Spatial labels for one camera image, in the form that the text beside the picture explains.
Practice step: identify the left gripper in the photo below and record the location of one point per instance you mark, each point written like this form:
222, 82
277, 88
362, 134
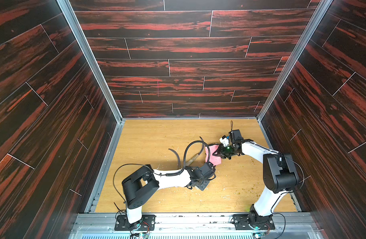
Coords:
206, 182

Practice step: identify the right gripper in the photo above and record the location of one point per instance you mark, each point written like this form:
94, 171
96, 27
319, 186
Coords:
226, 151

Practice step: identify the small sickle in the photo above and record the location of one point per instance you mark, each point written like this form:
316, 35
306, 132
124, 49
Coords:
179, 166
195, 156

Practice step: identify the pink rag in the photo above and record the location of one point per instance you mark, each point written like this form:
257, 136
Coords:
214, 158

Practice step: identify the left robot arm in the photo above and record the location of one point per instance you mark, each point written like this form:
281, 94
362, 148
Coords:
142, 184

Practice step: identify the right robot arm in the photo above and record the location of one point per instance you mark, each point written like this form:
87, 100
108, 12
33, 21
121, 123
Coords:
280, 175

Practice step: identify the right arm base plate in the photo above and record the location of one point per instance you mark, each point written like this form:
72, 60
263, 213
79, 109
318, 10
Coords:
252, 221

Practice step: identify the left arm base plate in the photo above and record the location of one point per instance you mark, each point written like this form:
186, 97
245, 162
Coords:
147, 223

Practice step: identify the aluminium front rail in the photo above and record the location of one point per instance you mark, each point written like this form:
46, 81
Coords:
195, 226

